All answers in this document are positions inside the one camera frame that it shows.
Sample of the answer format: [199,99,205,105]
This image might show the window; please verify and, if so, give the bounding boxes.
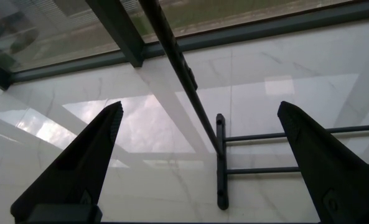
[0,0,369,91]

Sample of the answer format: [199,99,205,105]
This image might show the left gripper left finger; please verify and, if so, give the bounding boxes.
[10,100,124,223]

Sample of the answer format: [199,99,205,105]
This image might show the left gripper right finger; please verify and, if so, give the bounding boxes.
[276,100,369,223]

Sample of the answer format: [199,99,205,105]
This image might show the black clothes rack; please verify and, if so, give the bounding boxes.
[138,0,369,211]

